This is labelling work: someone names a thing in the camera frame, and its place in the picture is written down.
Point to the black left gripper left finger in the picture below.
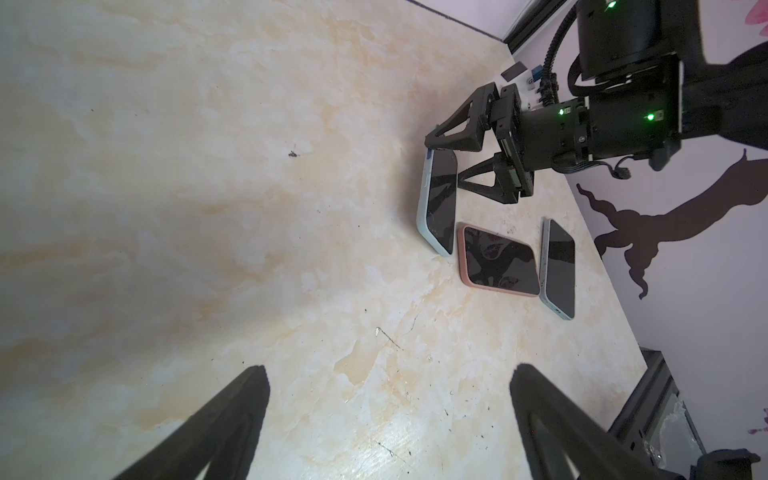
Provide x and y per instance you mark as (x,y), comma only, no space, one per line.
(219,440)

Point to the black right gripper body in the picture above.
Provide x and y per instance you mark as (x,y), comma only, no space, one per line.
(553,137)

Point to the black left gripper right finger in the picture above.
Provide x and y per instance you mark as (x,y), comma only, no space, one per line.
(562,442)

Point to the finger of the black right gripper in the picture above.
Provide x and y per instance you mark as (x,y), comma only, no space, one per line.
(465,129)
(495,179)

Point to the light green phone case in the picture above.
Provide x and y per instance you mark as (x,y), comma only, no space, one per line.
(427,204)

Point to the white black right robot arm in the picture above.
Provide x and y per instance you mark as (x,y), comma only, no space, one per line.
(620,80)

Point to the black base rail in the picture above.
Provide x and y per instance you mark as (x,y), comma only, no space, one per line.
(656,427)

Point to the black corner frame post right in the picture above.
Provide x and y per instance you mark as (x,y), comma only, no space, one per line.
(535,17)

